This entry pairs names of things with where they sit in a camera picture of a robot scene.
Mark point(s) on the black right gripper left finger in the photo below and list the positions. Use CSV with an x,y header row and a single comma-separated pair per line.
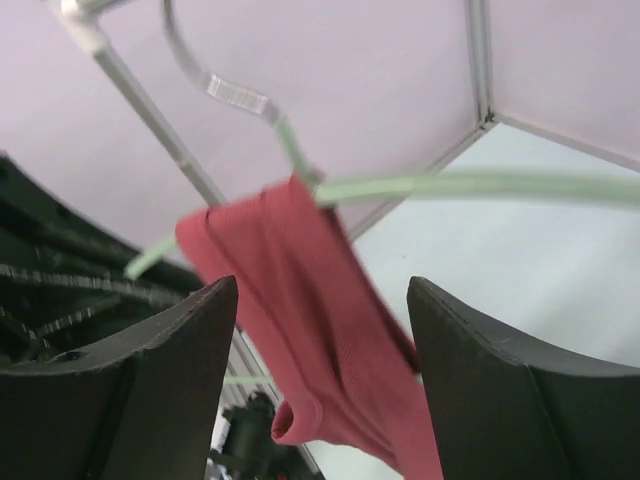
x,y
139,404

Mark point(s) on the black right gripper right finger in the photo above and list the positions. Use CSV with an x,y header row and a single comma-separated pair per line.
x,y
506,405

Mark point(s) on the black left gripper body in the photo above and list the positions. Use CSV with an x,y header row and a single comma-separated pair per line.
x,y
62,278

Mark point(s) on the red tank top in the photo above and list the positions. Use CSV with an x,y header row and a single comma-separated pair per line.
x,y
345,368

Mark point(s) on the mint green plastic hanger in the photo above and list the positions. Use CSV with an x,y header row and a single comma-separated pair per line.
x,y
466,184

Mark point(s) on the metal clothes rack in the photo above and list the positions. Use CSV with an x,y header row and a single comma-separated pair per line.
x,y
80,20

